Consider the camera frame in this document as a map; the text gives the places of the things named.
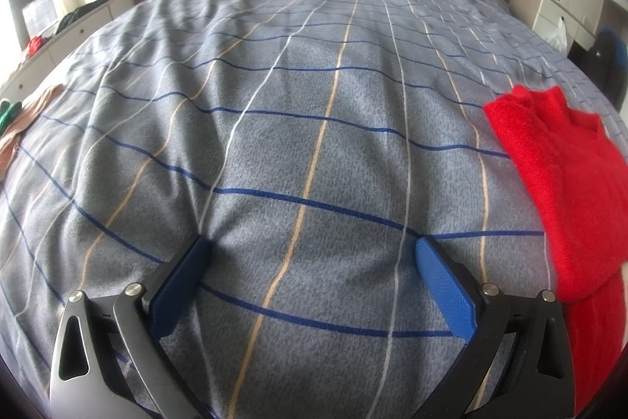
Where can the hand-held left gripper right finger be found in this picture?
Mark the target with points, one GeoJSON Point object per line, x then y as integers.
{"type": "Point", "coordinates": [446, 286]}

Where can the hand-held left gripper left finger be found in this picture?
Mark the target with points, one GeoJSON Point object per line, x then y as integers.
{"type": "Point", "coordinates": [179, 286]}

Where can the red knit sweater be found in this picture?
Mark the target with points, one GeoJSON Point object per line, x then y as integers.
{"type": "Point", "coordinates": [564, 183]}

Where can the dark clothes pile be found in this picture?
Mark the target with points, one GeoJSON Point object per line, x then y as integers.
{"type": "Point", "coordinates": [78, 14]}

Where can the grey-blue plaid blanket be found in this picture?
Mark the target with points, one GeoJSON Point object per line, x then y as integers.
{"type": "Point", "coordinates": [294, 129]}

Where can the pink garment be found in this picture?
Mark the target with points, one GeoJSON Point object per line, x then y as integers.
{"type": "Point", "coordinates": [37, 107]}

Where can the green and white garment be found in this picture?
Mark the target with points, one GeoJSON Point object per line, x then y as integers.
{"type": "Point", "coordinates": [9, 114]}

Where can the white drawer cabinet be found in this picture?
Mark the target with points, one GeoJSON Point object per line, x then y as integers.
{"type": "Point", "coordinates": [73, 37]}

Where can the white plastic bag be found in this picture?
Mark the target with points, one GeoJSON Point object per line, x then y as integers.
{"type": "Point", "coordinates": [558, 37]}

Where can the small red cloth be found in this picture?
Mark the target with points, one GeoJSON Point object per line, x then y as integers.
{"type": "Point", "coordinates": [34, 46]}

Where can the white bedside dresser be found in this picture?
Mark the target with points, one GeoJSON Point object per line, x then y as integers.
{"type": "Point", "coordinates": [544, 11]}

